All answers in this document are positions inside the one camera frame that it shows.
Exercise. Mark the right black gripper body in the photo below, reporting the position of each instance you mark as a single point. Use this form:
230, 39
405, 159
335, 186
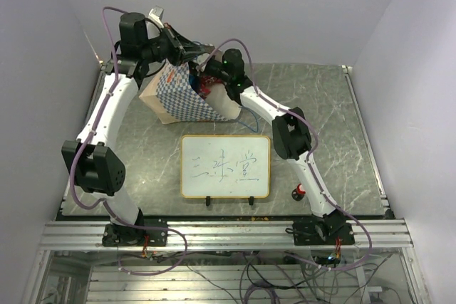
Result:
215, 70

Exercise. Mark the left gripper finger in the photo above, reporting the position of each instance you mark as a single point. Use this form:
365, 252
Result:
186, 47
197, 57

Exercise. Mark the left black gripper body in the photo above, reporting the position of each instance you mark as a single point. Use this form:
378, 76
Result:
168, 48

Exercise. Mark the blue checkered paper bag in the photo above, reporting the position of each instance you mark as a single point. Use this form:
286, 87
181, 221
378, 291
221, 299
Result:
170, 96

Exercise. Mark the blue snack bag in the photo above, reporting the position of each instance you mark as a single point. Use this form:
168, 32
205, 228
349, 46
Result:
194, 82

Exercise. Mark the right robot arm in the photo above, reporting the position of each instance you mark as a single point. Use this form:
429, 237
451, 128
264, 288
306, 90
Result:
291, 136

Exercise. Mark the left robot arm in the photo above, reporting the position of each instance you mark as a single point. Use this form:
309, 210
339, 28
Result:
96, 173

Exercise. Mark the small red candy pack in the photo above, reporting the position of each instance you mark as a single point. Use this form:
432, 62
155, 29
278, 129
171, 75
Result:
205, 85

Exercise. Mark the red emergency stop button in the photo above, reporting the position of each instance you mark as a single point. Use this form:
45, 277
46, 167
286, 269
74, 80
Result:
298, 193

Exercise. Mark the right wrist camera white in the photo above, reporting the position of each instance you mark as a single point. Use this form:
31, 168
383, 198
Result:
201, 66

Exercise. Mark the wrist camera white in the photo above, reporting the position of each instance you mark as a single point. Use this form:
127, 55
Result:
155, 15
201, 66

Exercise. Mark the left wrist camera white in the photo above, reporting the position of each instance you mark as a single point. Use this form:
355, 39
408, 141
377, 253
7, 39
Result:
155, 15

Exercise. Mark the white board with yellow frame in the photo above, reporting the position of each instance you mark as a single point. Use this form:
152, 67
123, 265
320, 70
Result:
225, 166

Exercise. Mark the aluminium frame rail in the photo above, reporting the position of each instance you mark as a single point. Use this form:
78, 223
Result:
218, 235

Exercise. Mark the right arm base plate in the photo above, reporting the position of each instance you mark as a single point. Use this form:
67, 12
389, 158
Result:
311, 233

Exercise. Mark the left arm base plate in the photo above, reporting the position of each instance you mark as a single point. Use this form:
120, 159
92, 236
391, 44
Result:
123, 236

